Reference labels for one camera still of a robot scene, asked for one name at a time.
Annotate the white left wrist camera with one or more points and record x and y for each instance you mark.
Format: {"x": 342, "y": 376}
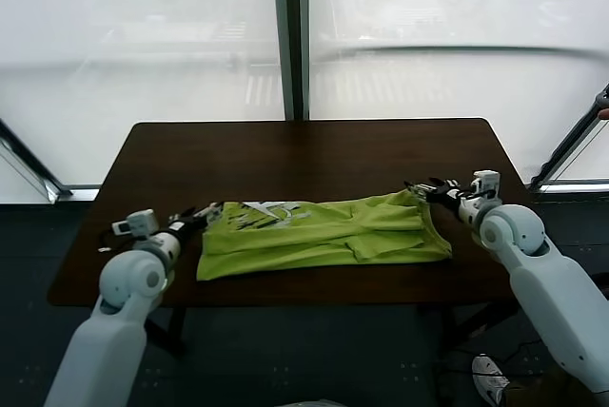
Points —
{"x": 138, "y": 222}

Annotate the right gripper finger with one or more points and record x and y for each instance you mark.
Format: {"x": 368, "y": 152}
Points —
{"x": 419, "y": 190}
{"x": 449, "y": 184}

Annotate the white sneaker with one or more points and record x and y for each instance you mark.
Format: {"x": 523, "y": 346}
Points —
{"x": 490, "y": 378}

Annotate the lime green t-shirt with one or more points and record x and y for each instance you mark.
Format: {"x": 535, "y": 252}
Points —
{"x": 323, "y": 236}

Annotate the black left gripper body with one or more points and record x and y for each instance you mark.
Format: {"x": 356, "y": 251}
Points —
{"x": 185, "y": 225}

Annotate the person's bare hand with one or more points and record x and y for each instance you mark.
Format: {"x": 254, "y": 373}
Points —
{"x": 605, "y": 114}

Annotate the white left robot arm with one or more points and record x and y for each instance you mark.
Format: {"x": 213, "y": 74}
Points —
{"x": 109, "y": 345}

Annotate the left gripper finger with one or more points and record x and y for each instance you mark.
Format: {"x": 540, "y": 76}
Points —
{"x": 210, "y": 213}
{"x": 183, "y": 216}

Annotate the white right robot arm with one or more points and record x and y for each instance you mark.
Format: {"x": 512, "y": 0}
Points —
{"x": 547, "y": 283}

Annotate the slanted metal window frame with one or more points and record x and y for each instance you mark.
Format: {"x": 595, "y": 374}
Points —
{"x": 28, "y": 164}
{"x": 571, "y": 143}

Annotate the dark vertical window mullion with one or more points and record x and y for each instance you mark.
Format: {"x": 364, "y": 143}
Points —
{"x": 290, "y": 45}

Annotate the dark brown trouser leg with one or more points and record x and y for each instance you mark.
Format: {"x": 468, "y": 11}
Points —
{"x": 523, "y": 395}

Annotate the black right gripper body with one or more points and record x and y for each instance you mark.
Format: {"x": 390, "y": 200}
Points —
{"x": 445, "y": 196}

